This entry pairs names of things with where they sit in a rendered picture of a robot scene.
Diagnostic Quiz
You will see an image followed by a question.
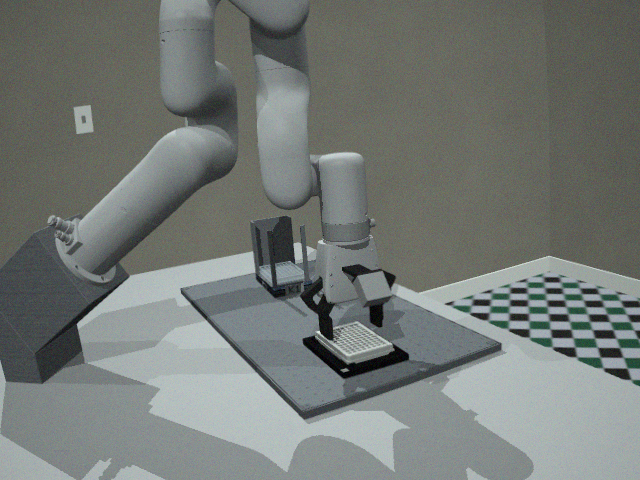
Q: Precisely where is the dark grey rack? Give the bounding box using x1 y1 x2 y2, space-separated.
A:
250 215 314 298

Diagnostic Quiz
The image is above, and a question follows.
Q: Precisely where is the black flat square pad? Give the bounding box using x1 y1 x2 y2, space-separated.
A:
303 335 409 379

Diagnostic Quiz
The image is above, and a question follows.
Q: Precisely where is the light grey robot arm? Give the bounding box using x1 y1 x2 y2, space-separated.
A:
47 0 393 308

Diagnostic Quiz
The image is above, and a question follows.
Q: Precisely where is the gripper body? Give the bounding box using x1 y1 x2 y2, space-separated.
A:
316 235 380 304

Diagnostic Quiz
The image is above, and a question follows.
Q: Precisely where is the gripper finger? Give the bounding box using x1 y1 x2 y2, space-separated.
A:
369 270 396 328
300 277 335 341

